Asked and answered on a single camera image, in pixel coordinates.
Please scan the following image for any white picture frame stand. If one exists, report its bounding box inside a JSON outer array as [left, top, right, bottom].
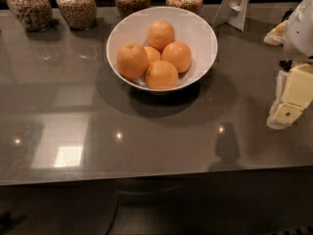
[[212, 0, 250, 31]]

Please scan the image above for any front orange in bowl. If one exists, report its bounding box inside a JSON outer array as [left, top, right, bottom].
[[144, 61, 179, 90]]

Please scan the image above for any white ceramic bowl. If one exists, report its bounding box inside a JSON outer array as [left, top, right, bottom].
[[107, 7, 218, 94]]

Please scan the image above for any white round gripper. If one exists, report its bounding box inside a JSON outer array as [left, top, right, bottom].
[[263, 0, 313, 129]]

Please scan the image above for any top orange in bowl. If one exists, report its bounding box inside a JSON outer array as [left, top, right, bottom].
[[147, 20, 175, 51]]

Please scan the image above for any left orange in bowl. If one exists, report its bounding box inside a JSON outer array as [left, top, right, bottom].
[[116, 42, 149, 79]]

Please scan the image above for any small middle orange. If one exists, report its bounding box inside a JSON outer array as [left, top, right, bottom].
[[144, 46, 161, 63]]

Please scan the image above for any glass jar of nuts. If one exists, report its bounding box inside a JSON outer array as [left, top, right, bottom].
[[6, 0, 53, 32]]

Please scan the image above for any glass jar of grains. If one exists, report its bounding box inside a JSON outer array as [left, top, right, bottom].
[[56, 0, 97, 30]]

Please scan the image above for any right orange in bowl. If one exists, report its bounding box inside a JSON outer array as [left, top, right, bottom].
[[161, 41, 192, 73]]

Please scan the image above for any orange in bowl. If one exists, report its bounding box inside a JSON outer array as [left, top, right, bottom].
[[116, 42, 149, 79], [161, 41, 192, 73], [147, 20, 175, 51], [144, 61, 179, 90]]

